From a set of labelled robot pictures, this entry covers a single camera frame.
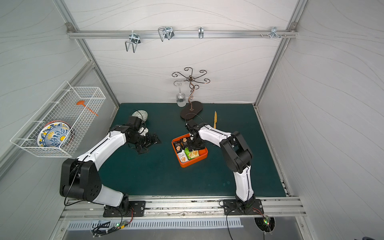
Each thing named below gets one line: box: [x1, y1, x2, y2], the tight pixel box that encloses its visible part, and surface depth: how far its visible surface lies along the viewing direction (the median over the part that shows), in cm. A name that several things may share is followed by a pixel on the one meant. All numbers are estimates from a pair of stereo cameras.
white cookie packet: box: [177, 149, 189, 163], surface depth 90 cm
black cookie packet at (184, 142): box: [180, 137, 188, 148], surface depth 97 cm
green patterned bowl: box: [131, 110, 148, 122], surface depth 113 cm
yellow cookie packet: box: [191, 150, 200, 159], surface depth 92 cm
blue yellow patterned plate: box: [37, 120, 72, 148], surface depth 62 cm
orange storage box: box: [171, 133, 209, 168], surface depth 90 cm
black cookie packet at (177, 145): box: [173, 140, 183, 154], surface depth 95 cm
